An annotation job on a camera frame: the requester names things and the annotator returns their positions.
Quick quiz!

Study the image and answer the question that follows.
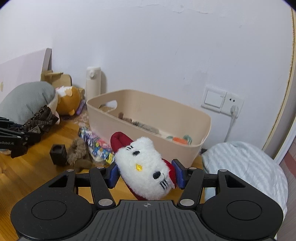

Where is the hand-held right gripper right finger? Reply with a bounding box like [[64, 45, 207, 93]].
[[171, 159, 247, 207]]

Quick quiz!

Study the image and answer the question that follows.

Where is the white thermos bottle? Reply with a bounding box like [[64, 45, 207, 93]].
[[86, 67, 102, 101]]

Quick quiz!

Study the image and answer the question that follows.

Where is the white door frame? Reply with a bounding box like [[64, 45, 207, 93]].
[[261, 0, 296, 165]]

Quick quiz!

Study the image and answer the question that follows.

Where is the blue striped cloth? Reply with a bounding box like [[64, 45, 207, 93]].
[[202, 141, 288, 218]]

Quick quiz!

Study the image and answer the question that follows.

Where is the grey plush cushion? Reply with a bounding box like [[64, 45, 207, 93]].
[[0, 82, 58, 126]]

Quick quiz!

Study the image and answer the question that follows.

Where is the pale pink board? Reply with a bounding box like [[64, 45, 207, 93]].
[[0, 48, 52, 98]]

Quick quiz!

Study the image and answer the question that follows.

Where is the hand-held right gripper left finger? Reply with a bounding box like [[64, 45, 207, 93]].
[[47, 163, 121, 207]]

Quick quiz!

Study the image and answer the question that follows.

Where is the cardboard piece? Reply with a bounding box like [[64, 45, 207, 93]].
[[41, 70, 73, 88]]

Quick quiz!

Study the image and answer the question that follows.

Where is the purple small item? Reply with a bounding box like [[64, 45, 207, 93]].
[[76, 100, 86, 115]]

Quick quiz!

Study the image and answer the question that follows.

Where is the white plug with cable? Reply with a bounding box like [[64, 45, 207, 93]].
[[223, 105, 240, 143]]

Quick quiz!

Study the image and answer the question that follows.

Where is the white cat plush toy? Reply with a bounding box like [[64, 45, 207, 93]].
[[110, 132, 177, 201]]

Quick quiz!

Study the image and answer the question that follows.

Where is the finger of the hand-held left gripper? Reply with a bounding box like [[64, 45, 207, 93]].
[[0, 117, 24, 131], [0, 126, 42, 145]]

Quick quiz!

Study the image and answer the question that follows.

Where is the brown furry scrunchie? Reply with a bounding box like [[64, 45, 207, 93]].
[[67, 138, 93, 173]]

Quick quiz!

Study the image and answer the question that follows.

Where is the black cube holder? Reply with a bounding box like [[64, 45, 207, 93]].
[[50, 144, 67, 165]]

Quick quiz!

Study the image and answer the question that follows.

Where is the orange corgi plush toy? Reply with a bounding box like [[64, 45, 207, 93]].
[[55, 85, 85, 116]]

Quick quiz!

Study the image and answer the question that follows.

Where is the colourful printed packet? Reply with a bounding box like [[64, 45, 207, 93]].
[[78, 127, 115, 165]]

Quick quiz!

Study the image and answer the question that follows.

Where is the white wall socket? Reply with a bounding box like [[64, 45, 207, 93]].
[[221, 91, 244, 118]]

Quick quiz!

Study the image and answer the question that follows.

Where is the white wall switch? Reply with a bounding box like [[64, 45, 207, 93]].
[[201, 86, 227, 113]]

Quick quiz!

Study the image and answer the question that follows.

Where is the beige plastic container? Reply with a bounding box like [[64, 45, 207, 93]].
[[86, 89, 211, 171]]

